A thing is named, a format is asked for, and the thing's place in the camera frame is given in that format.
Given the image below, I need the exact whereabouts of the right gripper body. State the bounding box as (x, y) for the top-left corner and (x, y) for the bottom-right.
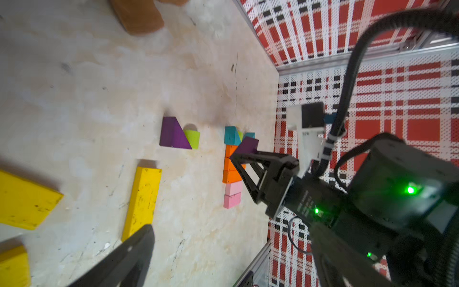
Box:
(258, 155), (344, 227)

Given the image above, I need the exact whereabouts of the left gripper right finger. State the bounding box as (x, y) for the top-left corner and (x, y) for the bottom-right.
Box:
(310, 224), (397, 287)

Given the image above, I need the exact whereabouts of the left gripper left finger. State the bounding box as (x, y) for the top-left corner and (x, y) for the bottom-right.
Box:
(71, 225), (155, 287)

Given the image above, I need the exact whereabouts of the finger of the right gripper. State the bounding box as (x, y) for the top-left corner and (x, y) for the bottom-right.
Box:
(230, 151), (298, 169)
(235, 163), (267, 204)

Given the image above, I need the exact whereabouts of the pink block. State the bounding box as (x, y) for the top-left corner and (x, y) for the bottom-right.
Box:
(223, 193), (241, 209)
(225, 181), (245, 197)

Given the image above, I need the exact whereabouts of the orange block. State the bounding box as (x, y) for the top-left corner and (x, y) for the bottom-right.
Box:
(225, 145), (238, 158)
(224, 157), (236, 171)
(222, 170), (242, 184)

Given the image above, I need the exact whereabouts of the purple triangle block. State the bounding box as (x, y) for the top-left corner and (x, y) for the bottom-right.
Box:
(159, 117), (192, 149)
(234, 137), (259, 154)

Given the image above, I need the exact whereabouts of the teal triangle block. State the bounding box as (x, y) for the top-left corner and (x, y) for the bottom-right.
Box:
(224, 126), (241, 146)
(243, 132), (256, 139)

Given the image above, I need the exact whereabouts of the yellow long block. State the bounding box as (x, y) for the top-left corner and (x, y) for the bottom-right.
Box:
(1, 245), (31, 287)
(121, 167), (162, 242)
(1, 171), (63, 230)

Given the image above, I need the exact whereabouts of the orange block top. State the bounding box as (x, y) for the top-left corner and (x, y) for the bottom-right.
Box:
(225, 145), (238, 158)

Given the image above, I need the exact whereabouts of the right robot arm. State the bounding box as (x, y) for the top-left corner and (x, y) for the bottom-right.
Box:
(230, 8), (459, 287)

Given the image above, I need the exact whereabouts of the white teddy bear brown shirt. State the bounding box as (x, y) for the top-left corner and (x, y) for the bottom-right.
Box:
(109, 0), (191, 36)

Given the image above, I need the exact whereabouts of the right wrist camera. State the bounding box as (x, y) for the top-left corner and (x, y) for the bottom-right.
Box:
(286, 102), (325, 177)

